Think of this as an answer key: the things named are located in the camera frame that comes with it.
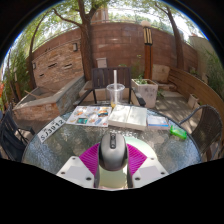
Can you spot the white license plate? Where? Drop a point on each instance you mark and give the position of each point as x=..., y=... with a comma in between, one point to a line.
x=51, y=129

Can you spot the small closed book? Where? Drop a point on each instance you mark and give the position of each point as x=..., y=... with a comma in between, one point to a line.
x=158, y=122

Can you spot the wall lamp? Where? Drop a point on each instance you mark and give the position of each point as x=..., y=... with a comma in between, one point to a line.
x=75, y=47
x=33, y=65

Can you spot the tall wooden post lamp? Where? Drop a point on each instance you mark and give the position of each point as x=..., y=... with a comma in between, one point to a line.
x=147, y=53

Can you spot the white wall box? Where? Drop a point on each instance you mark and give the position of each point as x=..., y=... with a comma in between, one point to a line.
x=102, y=62

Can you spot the open white book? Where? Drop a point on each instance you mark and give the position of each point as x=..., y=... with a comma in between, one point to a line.
x=128, y=117

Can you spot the thin leaning tree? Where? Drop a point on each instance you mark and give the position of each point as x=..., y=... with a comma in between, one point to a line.
x=178, y=43
x=31, y=63

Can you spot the forked tree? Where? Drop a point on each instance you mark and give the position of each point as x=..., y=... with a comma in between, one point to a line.
x=86, y=50

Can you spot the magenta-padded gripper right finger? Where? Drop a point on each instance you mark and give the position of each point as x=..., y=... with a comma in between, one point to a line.
x=148, y=170

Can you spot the beige stone slab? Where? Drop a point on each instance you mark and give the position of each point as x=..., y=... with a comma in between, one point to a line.
x=161, y=73

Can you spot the square concrete planter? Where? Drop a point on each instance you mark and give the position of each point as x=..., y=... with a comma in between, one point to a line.
x=146, y=93

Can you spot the dark wooden slatted chair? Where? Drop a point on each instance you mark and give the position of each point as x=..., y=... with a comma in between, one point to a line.
x=101, y=77

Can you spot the watercolour paint tray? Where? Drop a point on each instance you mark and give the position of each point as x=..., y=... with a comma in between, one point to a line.
x=88, y=116

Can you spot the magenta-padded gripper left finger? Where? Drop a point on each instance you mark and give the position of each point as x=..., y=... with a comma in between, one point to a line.
x=75, y=170

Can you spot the clear plastic cup with straw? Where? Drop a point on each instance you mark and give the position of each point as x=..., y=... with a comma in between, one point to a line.
x=115, y=93

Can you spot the dark wicker chair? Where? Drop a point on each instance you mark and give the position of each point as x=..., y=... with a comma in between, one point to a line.
x=208, y=128

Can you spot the grey and black computer mouse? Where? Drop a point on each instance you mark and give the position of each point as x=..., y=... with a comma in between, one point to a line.
x=113, y=151

